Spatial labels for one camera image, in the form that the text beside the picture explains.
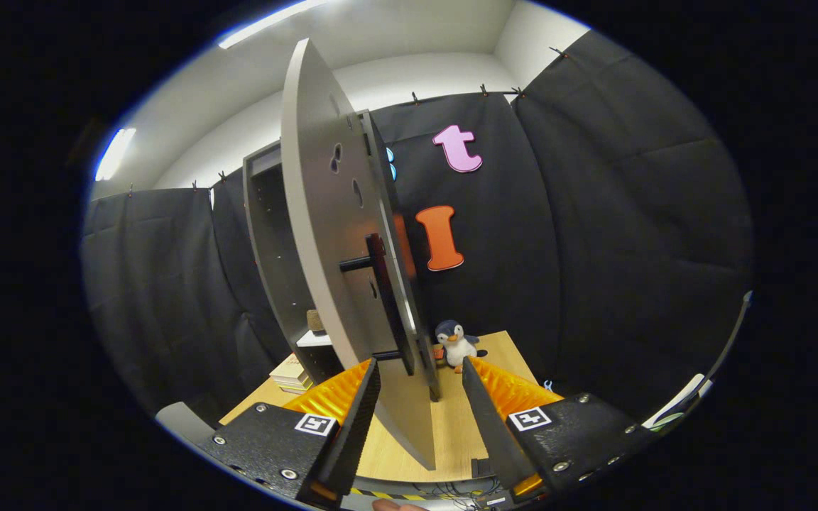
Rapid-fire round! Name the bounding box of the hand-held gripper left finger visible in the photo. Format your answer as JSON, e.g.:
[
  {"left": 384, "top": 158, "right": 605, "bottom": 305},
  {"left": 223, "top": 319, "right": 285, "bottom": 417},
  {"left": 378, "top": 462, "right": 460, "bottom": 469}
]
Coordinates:
[{"left": 196, "top": 357, "right": 382, "bottom": 506}]

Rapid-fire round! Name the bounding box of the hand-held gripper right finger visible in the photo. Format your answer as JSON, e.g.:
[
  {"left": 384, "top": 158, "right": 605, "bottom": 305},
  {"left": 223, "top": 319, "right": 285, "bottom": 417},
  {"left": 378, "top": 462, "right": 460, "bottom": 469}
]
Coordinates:
[{"left": 462, "top": 355, "right": 655, "bottom": 501}]

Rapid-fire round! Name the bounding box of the dark grey shoe cabinet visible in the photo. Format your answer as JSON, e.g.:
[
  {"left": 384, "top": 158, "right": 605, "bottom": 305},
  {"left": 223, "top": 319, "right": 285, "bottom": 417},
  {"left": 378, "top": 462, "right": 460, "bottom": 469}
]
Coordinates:
[{"left": 242, "top": 110, "right": 445, "bottom": 402}]

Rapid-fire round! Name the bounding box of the beige shoe cabinet door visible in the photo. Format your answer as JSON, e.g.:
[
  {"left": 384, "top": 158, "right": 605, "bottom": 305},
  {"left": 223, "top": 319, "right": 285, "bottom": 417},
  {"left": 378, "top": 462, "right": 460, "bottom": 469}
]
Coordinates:
[{"left": 281, "top": 38, "right": 445, "bottom": 471}]

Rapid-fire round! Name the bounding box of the yellow black striped tape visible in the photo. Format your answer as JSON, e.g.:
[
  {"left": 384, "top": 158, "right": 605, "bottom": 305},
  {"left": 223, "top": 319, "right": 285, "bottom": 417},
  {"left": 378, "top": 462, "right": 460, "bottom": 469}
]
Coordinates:
[{"left": 349, "top": 487, "right": 410, "bottom": 501}]

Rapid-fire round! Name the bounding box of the beige orange cover book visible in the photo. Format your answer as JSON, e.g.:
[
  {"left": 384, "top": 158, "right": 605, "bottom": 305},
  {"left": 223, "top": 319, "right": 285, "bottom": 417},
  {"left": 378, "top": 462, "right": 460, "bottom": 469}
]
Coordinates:
[{"left": 271, "top": 355, "right": 310, "bottom": 380}]

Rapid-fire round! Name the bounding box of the penguin plush toy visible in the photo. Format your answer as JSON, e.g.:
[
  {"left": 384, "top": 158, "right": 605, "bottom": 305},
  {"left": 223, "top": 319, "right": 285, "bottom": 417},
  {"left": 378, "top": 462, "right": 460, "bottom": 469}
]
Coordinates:
[{"left": 432, "top": 319, "right": 488, "bottom": 374}]

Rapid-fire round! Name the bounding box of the light grey rounded panel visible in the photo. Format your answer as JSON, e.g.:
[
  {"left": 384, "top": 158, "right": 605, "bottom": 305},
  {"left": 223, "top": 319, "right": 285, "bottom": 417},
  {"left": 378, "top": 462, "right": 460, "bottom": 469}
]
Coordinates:
[{"left": 156, "top": 401, "right": 217, "bottom": 446}]

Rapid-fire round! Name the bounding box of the black backdrop cloth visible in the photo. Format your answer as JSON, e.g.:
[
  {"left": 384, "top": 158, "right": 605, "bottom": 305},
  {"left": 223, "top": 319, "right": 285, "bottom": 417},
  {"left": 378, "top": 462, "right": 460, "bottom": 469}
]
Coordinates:
[{"left": 81, "top": 28, "right": 756, "bottom": 427}]

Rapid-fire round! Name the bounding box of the row of black cloth clips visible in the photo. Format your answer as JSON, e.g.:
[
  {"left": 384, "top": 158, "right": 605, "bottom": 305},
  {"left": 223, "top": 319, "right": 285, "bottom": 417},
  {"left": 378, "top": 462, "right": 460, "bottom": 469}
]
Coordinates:
[{"left": 127, "top": 46, "right": 567, "bottom": 196}]

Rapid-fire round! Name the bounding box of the narrow ceiling light strip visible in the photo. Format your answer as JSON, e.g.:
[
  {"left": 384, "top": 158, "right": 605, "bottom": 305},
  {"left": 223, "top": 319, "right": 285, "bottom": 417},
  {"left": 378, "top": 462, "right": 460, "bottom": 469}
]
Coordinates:
[{"left": 94, "top": 128, "right": 136, "bottom": 182}]

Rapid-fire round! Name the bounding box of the wide ceiling light panel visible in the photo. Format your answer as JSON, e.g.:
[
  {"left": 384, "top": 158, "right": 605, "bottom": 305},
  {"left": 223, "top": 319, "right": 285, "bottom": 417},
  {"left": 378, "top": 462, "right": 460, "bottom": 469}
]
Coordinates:
[{"left": 217, "top": 0, "right": 332, "bottom": 50}]

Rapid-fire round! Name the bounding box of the dark thin frame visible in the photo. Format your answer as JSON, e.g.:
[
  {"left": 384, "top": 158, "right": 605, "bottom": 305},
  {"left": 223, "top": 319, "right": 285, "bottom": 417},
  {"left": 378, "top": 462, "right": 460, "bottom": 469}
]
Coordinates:
[{"left": 643, "top": 290, "right": 754, "bottom": 434}]

